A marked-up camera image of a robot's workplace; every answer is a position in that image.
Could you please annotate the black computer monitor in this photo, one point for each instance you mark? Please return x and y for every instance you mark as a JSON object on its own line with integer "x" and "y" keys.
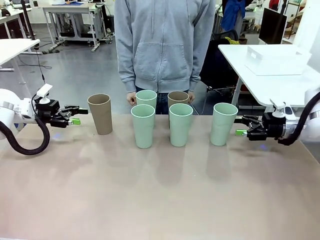
{"x": 272, "y": 26}

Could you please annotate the black tripod pole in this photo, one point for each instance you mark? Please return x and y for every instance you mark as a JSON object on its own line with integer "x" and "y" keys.
{"x": 27, "y": 20}

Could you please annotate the black office chair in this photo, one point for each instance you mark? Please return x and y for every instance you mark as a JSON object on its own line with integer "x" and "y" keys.
{"x": 217, "y": 70}

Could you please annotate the white desk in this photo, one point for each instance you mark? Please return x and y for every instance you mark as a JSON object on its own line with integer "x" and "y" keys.
{"x": 15, "y": 48}

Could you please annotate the person's right forearm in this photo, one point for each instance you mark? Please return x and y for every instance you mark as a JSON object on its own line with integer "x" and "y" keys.
{"x": 126, "y": 72}

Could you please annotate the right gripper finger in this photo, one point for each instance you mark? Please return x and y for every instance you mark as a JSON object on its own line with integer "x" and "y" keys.
{"x": 251, "y": 133}
{"x": 250, "y": 119}

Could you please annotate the green plastic cup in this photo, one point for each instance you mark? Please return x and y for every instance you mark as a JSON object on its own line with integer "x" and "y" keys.
{"x": 147, "y": 98}
{"x": 222, "y": 125}
{"x": 143, "y": 130}
{"x": 180, "y": 130}

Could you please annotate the person in grey hoodie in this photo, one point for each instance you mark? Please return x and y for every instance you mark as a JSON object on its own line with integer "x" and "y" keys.
{"x": 162, "y": 45}

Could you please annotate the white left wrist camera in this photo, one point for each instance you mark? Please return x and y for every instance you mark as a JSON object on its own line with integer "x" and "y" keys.
{"x": 44, "y": 91}

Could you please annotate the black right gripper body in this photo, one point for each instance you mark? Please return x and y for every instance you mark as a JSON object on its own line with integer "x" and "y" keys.
{"x": 273, "y": 126}

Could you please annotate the grey workbench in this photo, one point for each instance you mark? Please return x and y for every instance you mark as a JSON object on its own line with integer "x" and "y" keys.
{"x": 70, "y": 10}

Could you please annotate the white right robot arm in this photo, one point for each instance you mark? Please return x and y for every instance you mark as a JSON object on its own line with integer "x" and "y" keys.
{"x": 313, "y": 105}

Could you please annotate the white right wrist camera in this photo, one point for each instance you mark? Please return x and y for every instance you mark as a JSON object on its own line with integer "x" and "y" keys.
{"x": 283, "y": 110}

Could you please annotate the person's left forearm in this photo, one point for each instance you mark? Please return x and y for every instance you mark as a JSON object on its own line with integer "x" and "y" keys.
{"x": 197, "y": 70}

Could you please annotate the brown plastic cup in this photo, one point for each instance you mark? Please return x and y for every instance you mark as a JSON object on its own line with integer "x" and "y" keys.
{"x": 178, "y": 98}
{"x": 100, "y": 115}

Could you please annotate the person's right hand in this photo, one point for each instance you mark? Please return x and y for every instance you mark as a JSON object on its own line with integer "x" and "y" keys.
{"x": 131, "y": 98}

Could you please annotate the blue jacket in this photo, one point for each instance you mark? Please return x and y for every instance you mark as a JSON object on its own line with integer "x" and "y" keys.
{"x": 232, "y": 15}

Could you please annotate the person's left hand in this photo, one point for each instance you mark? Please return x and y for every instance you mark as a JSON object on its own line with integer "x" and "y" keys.
{"x": 191, "y": 97}

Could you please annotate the white side table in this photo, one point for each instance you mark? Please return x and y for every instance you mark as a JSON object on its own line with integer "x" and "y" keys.
{"x": 270, "y": 87}

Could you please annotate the white plastic basket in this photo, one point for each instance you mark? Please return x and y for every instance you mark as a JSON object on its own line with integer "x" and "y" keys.
{"x": 275, "y": 62}

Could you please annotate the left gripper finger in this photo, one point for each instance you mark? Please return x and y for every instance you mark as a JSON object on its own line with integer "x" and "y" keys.
{"x": 75, "y": 110}
{"x": 72, "y": 122}

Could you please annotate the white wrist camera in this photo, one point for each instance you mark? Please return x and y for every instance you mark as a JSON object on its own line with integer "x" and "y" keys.
{"x": 44, "y": 91}
{"x": 283, "y": 110}

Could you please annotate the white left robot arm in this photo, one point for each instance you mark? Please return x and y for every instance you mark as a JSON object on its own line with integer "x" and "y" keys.
{"x": 7, "y": 106}

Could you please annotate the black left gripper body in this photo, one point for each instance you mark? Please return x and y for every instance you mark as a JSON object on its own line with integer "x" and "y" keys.
{"x": 47, "y": 111}

